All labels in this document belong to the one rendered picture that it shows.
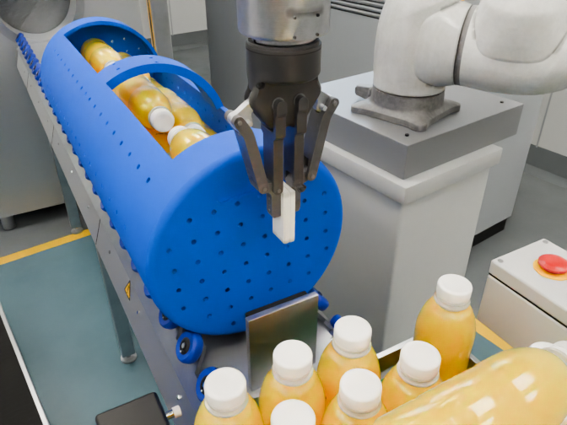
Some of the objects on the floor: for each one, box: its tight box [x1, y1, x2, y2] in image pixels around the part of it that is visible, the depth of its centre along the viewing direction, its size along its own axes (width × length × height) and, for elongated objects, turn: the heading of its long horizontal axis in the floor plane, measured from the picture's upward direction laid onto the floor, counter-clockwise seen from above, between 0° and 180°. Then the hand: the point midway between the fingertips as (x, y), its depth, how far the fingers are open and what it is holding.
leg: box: [48, 138, 84, 234], centre depth 251 cm, size 6×6×63 cm
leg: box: [95, 244, 137, 363], centre depth 178 cm, size 6×6×63 cm
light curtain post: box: [146, 0, 174, 60], centre depth 200 cm, size 6×6×170 cm
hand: (283, 212), depth 62 cm, fingers closed
